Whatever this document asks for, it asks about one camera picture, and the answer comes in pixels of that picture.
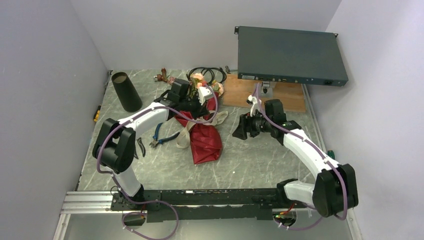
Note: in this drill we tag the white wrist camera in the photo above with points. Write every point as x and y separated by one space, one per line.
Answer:
255 105
204 93

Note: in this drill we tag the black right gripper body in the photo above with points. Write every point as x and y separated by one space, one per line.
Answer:
257 124

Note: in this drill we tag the black cone vase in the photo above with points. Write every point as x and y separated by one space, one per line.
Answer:
126 92

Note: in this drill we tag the brown small figurine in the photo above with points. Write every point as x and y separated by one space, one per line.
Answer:
161 77

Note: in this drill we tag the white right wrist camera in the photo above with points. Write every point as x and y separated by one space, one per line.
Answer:
255 105

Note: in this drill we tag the aluminium frame rail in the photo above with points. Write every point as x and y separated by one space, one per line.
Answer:
99 202

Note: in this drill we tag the black pruning shears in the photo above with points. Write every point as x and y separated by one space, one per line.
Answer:
140 147

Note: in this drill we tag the green handled screwdriver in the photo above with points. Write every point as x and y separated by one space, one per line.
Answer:
331 154

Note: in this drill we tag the dark green network switch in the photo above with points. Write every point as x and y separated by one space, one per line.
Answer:
289 56

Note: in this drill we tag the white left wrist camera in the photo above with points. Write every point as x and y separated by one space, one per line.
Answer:
204 93

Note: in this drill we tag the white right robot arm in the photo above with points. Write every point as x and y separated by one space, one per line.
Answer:
334 190

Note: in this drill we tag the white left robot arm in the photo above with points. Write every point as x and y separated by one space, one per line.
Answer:
116 141

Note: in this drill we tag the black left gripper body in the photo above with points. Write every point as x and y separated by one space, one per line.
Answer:
192 105

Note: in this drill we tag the wooden board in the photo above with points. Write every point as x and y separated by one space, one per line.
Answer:
236 92

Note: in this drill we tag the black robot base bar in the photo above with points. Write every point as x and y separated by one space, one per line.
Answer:
207 204

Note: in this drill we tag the yellow tool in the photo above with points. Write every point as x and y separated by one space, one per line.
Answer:
96 114

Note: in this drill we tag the metal switch stand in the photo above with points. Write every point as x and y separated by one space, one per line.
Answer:
266 89

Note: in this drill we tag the beige ribbon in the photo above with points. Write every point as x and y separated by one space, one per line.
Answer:
183 140

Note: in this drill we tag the red flower bouquet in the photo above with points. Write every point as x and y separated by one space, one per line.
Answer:
205 145

